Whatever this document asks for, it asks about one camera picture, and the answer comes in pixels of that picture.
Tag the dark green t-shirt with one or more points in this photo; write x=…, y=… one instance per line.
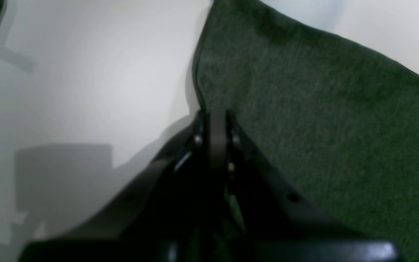
x=338, y=119

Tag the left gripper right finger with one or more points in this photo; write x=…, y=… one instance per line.
x=279, y=222

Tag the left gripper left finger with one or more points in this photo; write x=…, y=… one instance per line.
x=155, y=215

